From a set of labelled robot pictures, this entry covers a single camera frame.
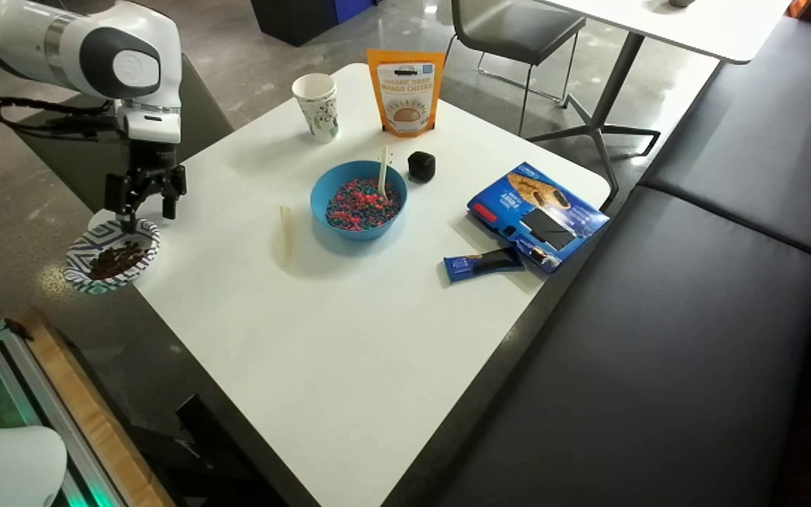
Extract blue bowl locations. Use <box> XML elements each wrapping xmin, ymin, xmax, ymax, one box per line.
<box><xmin>308</xmin><ymin>159</ymin><xmax>412</xmax><ymax>249</ymax></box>

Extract white plastic spoon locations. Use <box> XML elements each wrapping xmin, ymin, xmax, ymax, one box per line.
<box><xmin>381</xmin><ymin>145</ymin><xmax>394</xmax><ymax>203</ymax></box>

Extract dark floor mat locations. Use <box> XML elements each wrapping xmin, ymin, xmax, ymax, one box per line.
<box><xmin>8</xmin><ymin>55</ymin><xmax>236</xmax><ymax>215</ymax></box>

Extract clear plastic piece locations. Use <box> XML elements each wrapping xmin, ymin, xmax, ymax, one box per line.
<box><xmin>277</xmin><ymin>203</ymin><xmax>299</xmax><ymax>259</ymax></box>

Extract small black cap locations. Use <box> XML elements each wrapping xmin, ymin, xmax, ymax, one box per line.
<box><xmin>406</xmin><ymin>149</ymin><xmax>443</xmax><ymax>186</ymax></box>

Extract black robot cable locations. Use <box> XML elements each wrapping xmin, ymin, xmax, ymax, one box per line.
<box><xmin>0</xmin><ymin>90</ymin><xmax>134</xmax><ymax>145</ymax></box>

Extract black seat metal chair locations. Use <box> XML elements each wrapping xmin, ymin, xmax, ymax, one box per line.
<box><xmin>448</xmin><ymin>0</ymin><xmax>589</xmax><ymax>135</ymax></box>

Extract black upholstered bench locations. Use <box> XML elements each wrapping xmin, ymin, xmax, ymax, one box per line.
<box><xmin>402</xmin><ymin>15</ymin><xmax>811</xmax><ymax>507</ymax></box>

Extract blue patterned paper plate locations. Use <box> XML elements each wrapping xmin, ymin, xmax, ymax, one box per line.
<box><xmin>61</xmin><ymin>210</ymin><xmax>164</xmax><ymax>296</ymax></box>

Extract dark storage cabinet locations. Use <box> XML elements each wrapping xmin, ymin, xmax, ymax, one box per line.
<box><xmin>247</xmin><ymin>0</ymin><xmax>381</xmax><ymax>48</ymax></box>

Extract multicolour candy pile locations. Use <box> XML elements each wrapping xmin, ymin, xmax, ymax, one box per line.
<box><xmin>323</xmin><ymin>177</ymin><xmax>401</xmax><ymax>234</ymax></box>

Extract blue snack bar wrapper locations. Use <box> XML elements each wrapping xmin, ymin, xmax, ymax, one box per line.
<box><xmin>439</xmin><ymin>246</ymin><xmax>526</xmax><ymax>284</ymax></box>

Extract blue cookie box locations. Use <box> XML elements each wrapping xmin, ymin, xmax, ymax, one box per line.
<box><xmin>467</xmin><ymin>160</ymin><xmax>612</xmax><ymax>277</ymax></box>

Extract wooden bench with aluminium frame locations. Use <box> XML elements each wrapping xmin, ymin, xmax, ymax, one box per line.
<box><xmin>0</xmin><ymin>305</ymin><xmax>178</xmax><ymax>507</ymax></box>

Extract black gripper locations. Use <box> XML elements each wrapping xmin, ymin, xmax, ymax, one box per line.
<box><xmin>101</xmin><ymin>139</ymin><xmax>192</xmax><ymax>225</ymax></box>

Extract patterned paper cup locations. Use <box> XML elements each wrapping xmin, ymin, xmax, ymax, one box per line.
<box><xmin>289</xmin><ymin>70</ymin><xmax>344</xmax><ymax>146</ymax></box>

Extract coffee bean pile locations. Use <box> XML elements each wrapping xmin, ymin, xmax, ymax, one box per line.
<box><xmin>88</xmin><ymin>234</ymin><xmax>149</xmax><ymax>281</ymax></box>

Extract white side table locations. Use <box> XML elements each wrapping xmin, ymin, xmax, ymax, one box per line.
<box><xmin>526</xmin><ymin>0</ymin><xmax>793</xmax><ymax>205</ymax></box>

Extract orange snack bag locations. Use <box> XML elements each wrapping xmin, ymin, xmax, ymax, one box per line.
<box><xmin>363</xmin><ymin>48</ymin><xmax>450</xmax><ymax>142</ymax></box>

